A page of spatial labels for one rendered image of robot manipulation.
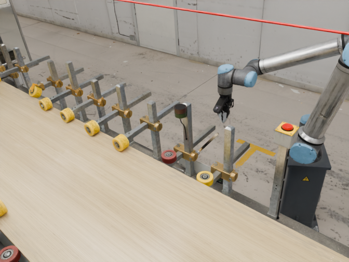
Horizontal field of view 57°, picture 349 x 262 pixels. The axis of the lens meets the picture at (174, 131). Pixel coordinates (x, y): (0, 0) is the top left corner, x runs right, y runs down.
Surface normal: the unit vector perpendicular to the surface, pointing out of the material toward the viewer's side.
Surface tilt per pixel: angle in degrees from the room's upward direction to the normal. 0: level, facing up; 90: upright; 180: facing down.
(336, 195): 0
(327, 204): 0
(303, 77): 90
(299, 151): 95
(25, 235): 0
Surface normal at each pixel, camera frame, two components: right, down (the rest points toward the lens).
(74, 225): -0.07, -0.82
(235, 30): -0.65, 0.47
